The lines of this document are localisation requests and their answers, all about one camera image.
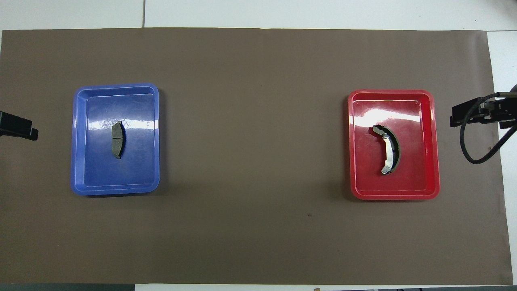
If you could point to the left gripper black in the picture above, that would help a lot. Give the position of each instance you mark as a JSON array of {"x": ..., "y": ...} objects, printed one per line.
[{"x": 14, "y": 121}]

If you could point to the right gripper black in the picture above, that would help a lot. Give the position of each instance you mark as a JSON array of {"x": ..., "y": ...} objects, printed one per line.
[{"x": 503, "y": 111}]

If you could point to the dark brake pad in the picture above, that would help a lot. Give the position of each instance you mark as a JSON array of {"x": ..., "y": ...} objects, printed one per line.
[{"x": 118, "y": 139}]

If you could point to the blue plastic tray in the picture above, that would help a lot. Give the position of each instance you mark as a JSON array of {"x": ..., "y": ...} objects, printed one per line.
[{"x": 97, "y": 161}]

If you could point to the red plastic tray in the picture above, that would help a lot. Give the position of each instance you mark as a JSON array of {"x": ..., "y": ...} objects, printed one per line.
[{"x": 416, "y": 161}]

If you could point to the brown table mat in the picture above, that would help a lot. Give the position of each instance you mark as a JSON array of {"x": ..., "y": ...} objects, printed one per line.
[{"x": 258, "y": 121}]

